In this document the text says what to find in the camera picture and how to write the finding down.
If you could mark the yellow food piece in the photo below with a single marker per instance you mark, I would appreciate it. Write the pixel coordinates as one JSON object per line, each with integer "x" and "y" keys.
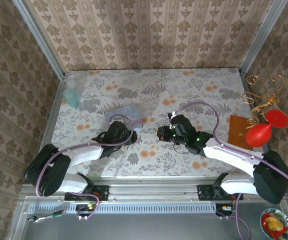
{"x": 274, "y": 223}

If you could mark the red round disc ornament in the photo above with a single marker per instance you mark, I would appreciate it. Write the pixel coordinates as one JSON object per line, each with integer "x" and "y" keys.
{"x": 277, "y": 118}

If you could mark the aluminium corner post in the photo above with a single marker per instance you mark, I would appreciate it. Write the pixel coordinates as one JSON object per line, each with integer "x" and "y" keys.
{"x": 262, "y": 37}
{"x": 40, "y": 40}

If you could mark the teal dimpled plastic cup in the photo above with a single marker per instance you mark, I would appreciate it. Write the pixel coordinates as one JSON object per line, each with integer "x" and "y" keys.
{"x": 71, "y": 100}

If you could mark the black power connector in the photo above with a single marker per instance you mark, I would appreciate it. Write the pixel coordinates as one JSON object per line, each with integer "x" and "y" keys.
{"x": 225, "y": 208}
{"x": 90, "y": 207}

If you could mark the clear plastic cup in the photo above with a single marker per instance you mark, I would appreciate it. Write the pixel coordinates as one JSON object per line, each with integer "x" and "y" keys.
{"x": 73, "y": 83}

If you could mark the patterned ceramic plate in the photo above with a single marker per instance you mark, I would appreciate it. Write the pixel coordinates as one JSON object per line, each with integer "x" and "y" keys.
{"x": 287, "y": 220}

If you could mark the red food piece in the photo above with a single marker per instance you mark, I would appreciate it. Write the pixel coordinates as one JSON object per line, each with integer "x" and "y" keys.
{"x": 277, "y": 234}

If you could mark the brown wooden board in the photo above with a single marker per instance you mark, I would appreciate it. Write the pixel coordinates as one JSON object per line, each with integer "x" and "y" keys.
{"x": 236, "y": 130}

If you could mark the grey metal base tray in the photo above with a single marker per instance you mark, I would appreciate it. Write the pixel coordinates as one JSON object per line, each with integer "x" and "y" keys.
{"x": 146, "y": 227}

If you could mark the floral tablecloth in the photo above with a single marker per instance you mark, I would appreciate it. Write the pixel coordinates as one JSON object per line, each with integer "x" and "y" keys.
{"x": 158, "y": 162}

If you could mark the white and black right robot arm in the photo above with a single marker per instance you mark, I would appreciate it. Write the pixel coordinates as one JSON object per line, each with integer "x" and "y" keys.
{"x": 229, "y": 155}

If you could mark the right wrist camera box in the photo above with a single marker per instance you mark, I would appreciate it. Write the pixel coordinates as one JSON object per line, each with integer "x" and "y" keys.
{"x": 173, "y": 115}

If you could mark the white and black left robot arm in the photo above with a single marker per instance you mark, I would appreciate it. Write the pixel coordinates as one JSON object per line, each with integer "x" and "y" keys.
{"x": 83, "y": 155}

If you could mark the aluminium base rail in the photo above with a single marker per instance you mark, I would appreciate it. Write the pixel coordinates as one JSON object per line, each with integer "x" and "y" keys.
{"x": 153, "y": 191}

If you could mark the red egg-shaped ornament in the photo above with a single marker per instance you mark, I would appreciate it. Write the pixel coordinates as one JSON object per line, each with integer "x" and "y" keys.
{"x": 257, "y": 135}

